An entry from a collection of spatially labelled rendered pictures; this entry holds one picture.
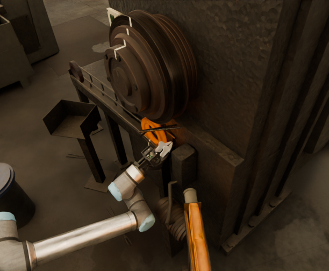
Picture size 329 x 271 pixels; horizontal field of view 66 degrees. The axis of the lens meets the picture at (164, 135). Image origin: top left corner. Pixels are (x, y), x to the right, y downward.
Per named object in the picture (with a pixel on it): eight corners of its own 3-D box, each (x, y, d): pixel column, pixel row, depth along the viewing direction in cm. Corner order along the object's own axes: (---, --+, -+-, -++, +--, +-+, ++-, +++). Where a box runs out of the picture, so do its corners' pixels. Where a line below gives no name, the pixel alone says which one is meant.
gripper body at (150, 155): (158, 152, 118) (139, 170, 116) (164, 161, 125) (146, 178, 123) (149, 143, 122) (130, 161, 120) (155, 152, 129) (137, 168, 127)
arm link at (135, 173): (141, 186, 122) (130, 173, 128) (148, 179, 123) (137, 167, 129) (133, 179, 115) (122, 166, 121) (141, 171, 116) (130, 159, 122)
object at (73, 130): (90, 166, 217) (61, 99, 166) (118, 172, 211) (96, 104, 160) (78, 186, 204) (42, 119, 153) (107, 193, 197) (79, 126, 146)
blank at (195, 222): (196, 194, 103) (188, 195, 103) (202, 229, 91) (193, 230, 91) (196, 216, 113) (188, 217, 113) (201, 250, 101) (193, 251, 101)
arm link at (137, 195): (134, 214, 130) (123, 207, 120) (124, 197, 137) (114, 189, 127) (149, 203, 131) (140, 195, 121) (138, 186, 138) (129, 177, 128)
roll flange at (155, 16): (145, 84, 144) (133, -8, 111) (204, 126, 116) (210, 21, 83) (130, 91, 140) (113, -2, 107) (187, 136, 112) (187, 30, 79)
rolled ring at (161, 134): (160, 130, 121) (165, 127, 123) (138, 112, 132) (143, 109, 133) (163, 155, 134) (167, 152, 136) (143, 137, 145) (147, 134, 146)
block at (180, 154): (187, 170, 139) (187, 140, 122) (197, 179, 134) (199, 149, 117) (172, 181, 134) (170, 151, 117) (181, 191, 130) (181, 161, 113)
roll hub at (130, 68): (120, 91, 123) (107, 34, 104) (154, 120, 107) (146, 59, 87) (110, 96, 121) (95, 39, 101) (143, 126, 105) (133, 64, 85)
